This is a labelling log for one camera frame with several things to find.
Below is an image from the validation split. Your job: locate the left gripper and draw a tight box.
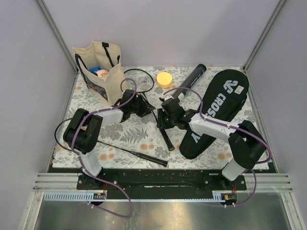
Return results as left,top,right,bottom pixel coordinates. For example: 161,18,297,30
130,94,155,117

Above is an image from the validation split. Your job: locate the black shuttlecock tube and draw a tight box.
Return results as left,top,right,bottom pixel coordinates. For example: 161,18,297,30
172,64,207,101

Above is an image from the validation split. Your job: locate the black racket cover bag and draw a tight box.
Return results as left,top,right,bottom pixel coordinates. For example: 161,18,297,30
179,69,249,160

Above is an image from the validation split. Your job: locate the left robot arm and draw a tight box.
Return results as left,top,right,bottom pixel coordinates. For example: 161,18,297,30
63,90,155,189

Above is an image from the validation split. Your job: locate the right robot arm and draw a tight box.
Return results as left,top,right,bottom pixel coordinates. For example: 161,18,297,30
157,98,269,190

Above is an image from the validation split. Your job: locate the floral table mat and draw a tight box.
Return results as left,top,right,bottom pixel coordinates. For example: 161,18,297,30
51,66,269,170

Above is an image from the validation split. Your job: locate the yellow grip tape roll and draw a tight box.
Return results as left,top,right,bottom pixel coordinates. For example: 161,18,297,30
156,72,173,89

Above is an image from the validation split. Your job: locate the blue pink item in bag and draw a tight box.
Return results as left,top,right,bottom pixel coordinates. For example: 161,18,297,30
89,66,109,79

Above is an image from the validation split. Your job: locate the beige canvas tote bag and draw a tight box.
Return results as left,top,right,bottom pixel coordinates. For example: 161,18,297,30
73,41,128,105

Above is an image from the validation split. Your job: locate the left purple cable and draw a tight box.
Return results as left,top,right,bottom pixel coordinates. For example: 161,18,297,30
71,78,134,219

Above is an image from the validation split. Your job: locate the purple cable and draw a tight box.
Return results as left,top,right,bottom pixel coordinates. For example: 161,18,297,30
163,87,273,209
71,78,134,219

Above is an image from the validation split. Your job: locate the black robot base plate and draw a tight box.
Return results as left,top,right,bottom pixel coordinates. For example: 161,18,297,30
76,169,248,199

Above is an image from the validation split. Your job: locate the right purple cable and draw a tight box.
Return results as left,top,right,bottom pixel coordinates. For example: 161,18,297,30
163,87,273,209

